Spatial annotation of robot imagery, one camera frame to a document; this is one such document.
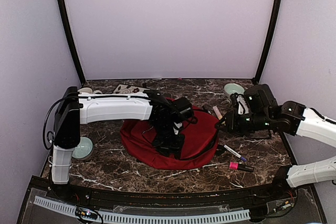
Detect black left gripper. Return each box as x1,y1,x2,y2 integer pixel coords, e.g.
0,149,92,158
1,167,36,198
152,121,186,159

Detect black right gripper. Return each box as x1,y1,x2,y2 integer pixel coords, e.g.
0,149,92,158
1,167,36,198
215,109,272,137

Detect red student backpack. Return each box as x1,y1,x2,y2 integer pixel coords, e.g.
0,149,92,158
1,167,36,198
120,97,218,170

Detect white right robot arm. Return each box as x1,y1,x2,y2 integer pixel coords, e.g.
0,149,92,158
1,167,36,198
215,84,335,200

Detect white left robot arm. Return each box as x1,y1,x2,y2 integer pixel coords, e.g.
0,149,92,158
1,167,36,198
43,87,194,201

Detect pink yellow pastel highlighter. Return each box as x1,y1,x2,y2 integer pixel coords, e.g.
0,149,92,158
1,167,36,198
213,106,223,120

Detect purple capped white marker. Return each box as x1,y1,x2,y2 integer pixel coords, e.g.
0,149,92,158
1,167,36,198
224,145,247,162

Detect green bowl back right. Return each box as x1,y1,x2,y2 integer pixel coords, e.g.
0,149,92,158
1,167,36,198
224,83,245,98

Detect green bowl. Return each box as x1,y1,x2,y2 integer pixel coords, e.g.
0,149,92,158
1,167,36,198
72,137,93,161
224,83,245,98

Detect pink and black highlighter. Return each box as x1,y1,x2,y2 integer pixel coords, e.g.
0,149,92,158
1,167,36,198
229,162,254,173

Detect floral ceramic trivet tile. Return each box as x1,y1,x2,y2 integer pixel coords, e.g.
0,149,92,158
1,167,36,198
113,84,148,94

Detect green bowl front left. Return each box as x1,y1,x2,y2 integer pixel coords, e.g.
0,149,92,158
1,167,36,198
72,137,93,161

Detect cream floral mug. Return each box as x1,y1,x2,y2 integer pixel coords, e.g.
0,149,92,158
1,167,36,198
78,87,102,94

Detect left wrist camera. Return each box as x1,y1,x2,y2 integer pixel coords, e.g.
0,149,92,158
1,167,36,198
173,122,184,135

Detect black curved table edge rail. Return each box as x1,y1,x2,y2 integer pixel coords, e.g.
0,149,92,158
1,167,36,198
31,176,313,209

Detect white slotted cable duct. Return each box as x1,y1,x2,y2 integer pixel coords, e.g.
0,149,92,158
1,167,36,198
33,196,250,223

